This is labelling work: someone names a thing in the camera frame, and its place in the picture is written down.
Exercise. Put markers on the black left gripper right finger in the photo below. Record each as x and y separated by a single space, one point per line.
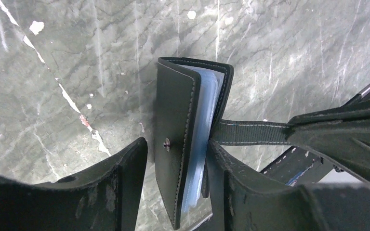
337 206

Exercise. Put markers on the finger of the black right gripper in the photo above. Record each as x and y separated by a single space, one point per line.
352 111
344 143

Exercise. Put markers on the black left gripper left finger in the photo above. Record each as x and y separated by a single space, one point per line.
103 197

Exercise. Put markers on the black leather card holder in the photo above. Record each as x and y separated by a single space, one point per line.
190 103

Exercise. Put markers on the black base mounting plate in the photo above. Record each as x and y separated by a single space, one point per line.
296 165

